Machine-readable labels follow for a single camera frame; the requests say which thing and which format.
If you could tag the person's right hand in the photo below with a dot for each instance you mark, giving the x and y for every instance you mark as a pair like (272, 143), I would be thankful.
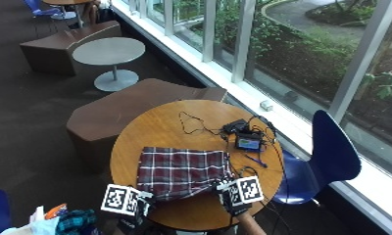
(237, 209)

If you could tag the small device with screen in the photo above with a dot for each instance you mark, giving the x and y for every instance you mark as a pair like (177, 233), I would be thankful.
(248, 142)

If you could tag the teal plaid garment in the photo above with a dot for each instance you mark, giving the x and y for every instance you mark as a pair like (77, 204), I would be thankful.
(76, 222)

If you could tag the white marker cube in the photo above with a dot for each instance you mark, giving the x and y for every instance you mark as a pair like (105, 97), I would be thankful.
(119, 199)
(245, 191)

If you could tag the blue shell chair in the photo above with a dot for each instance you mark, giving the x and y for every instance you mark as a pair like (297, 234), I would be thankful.
(330, 153)

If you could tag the black box device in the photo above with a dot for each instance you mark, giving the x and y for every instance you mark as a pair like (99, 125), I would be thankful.
(234, 126)

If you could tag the round wooden pedestal table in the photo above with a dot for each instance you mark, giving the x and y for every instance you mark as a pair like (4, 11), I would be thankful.
(67, 2)

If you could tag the grey round pedestal table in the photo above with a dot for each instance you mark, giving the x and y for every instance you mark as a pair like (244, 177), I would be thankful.
(108, 50)

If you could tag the white plastic bag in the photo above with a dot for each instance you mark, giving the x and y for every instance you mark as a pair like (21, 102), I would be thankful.
(36, 226)

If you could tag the red plaid cloth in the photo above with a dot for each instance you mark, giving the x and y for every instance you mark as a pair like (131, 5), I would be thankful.
(182, 169)

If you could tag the orange packet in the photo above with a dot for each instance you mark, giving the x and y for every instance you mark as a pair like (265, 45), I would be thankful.
(56, 211)

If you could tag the person's left hand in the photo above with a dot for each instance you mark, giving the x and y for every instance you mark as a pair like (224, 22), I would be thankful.
(145, 204)

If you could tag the large brown bench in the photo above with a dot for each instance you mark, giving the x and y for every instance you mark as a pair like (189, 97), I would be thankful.
(117, 114)

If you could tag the blue chair with metal legs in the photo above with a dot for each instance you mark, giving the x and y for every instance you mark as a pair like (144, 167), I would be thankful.
(41, 11)

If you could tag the small white box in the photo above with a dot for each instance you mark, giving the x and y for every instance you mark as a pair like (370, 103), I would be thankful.
(266, 105)

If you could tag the blue pen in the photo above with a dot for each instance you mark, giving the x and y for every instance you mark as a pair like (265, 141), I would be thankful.
(256, 161)

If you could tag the small brown bench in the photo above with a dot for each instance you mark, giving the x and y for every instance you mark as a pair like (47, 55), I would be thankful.
(52, 49)

